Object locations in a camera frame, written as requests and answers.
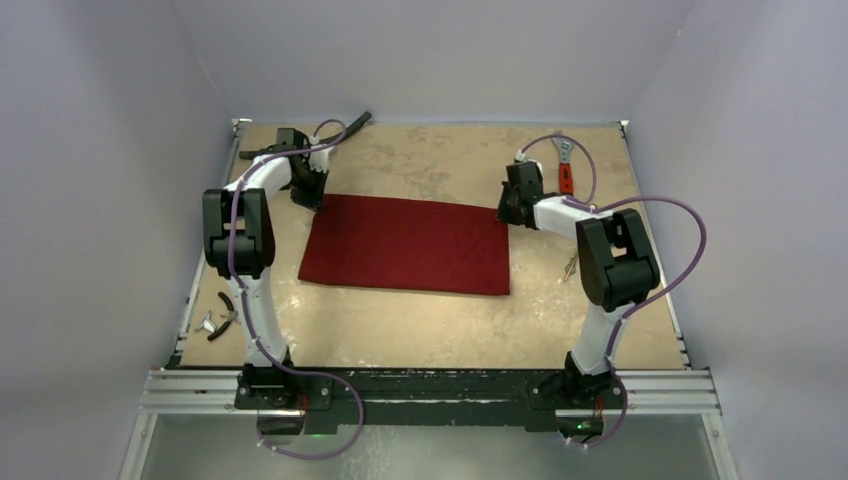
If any dark red cloth napkin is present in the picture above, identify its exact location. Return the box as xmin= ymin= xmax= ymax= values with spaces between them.
xmin=298 ymin=194 xmax=510 ymax=296

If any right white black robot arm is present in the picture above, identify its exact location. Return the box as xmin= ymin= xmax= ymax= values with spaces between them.
xmin=496 ymin=161 xmax=660 ymax=407

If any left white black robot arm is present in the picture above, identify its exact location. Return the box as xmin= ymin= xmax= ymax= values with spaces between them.
xmin=202 ymin=128 xmax=334 ymax=409

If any black foam tube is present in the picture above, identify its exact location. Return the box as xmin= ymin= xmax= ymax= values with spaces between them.
xmin=238 ymin=111 xmax=373 ymax=160

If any gold fork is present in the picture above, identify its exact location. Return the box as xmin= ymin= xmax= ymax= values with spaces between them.
xmin=563 ymin=250 xmax=579 ymax=282

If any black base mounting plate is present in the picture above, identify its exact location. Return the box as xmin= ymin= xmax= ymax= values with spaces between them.
xmin=233 ymin=364 xmax=624 ymax=434

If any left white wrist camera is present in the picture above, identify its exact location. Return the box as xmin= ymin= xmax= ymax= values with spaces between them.
xmin=307 ymin=136 xmax=335 ymax=174

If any adjustable wrench red handle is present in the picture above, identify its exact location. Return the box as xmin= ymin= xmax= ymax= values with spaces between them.
xmin=551 ymin=131 xmax=575 ymax=196

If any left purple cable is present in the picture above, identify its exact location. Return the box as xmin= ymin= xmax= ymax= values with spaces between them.
xmin=227 ymin=119 xmax=365 ymax=463

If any purple cable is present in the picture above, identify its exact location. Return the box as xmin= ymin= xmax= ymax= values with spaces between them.
xmin=227 ymin=119 xmax=365 ymax=463
xmin=517 ymin=133 xmax=708 ymax=452

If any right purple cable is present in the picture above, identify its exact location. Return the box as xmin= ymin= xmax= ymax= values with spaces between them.
xmin=517 ymin=133 xmax=708 ymax=452

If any aluminium rail frame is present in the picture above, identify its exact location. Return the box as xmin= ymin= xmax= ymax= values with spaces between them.
xmin=117 ymin=119 xmax=740 ymax=480

